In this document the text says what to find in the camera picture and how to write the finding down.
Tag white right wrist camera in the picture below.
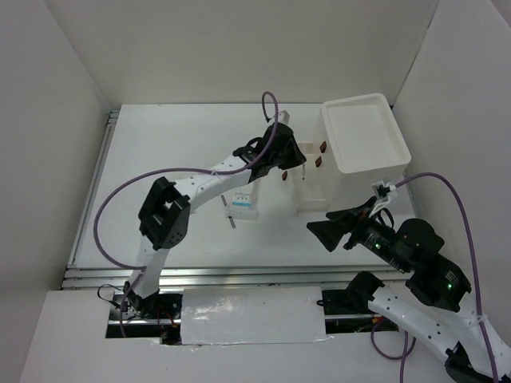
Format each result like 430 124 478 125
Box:
370 180 398 217

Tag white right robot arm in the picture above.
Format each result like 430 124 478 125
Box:
307 198 510 382

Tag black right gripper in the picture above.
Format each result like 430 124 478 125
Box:
304 193 409 270

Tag white drawer cabinet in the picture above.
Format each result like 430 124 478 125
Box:
318 93 411 211

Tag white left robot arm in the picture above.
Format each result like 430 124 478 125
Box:
124 113 306 318

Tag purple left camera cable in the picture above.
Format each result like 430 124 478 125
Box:
93 92 279 339

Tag white foil cover plate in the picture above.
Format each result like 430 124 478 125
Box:
180 286 328 345

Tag white cotton pad pack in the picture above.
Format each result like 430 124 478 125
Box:
225 180 259 220

